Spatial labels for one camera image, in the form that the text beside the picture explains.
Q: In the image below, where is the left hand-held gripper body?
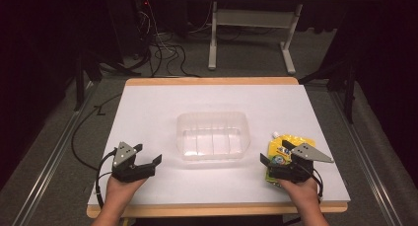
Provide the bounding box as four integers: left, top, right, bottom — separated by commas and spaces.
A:
111, 141, 157, 184

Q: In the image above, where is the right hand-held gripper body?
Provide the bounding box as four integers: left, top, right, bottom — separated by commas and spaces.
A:
267, 142, 335, 185

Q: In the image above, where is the yellow spouted drink pouch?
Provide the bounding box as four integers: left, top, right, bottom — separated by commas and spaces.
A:
264, 131, 317, 189

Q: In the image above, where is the clear plastic container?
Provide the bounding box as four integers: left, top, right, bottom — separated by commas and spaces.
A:
175, 111, 251, 162

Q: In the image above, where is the person's left hand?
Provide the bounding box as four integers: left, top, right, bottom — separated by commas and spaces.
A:
104, 176, 148, 212

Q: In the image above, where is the person's right hand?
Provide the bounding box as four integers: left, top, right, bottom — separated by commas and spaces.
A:
278, 177, 322, 211

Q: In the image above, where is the white table sheet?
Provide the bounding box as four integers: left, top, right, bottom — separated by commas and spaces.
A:
87, 84, 352, 207

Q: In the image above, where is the black metal stand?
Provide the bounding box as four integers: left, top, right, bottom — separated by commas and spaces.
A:
72, 46, 104, 113
298, 52, 359, 125

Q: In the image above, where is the right hand-held gripper black cable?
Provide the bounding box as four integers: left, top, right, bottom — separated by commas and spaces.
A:
294, 161, 325, 201

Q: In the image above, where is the hand-held gripper black cable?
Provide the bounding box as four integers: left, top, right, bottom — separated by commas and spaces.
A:
95, 148, 118, 209
294, 161, 325, 201

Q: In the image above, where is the left hand-held gripper black cable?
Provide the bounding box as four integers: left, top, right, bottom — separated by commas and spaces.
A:
95, 148, 118, 209

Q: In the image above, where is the black floor cable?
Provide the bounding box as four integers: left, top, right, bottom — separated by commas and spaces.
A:
70, 93, 123, 172

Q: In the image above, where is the metal floor rail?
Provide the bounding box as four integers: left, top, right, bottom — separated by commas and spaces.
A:
329, 90, 397, 226
12, 80, 97, 226

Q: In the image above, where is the tangle of floor cables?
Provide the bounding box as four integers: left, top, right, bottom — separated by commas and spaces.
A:
129, 0, 202, 79

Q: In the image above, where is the white desk frame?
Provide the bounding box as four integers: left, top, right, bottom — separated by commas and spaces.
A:
207, 1, 304, 76

